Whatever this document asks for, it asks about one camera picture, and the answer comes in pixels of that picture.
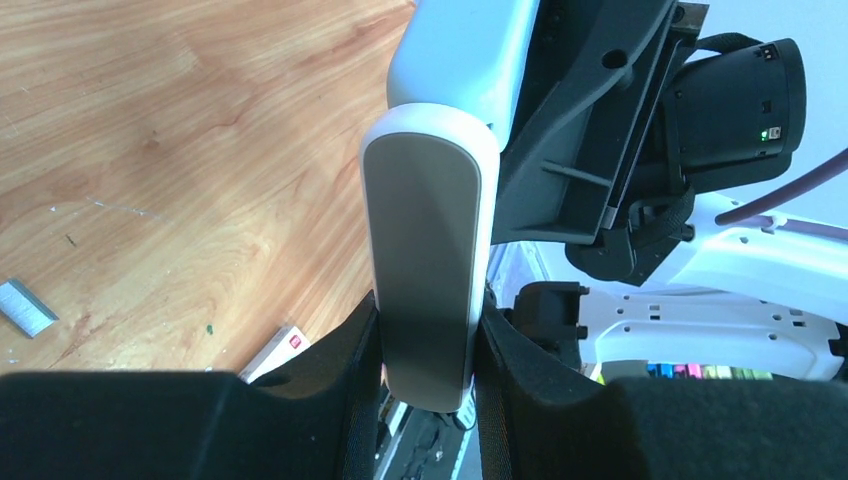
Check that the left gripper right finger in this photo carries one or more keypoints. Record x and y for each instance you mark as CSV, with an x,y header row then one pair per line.
x,y
539,419

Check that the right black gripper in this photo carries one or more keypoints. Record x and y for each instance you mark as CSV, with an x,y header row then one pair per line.
x,y
593,74

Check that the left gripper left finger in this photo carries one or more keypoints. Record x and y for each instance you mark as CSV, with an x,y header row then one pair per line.
x,y
315,417

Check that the white staple box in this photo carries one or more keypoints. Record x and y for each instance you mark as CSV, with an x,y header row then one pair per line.
x,y
284,345

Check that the white stapler body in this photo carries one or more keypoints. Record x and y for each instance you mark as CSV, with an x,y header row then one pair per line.
x,y
429,167

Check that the grey staple strips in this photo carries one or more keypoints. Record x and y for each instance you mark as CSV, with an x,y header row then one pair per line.
x,y
24,309

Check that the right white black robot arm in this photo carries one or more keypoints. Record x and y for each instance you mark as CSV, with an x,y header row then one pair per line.
x,y
757,288

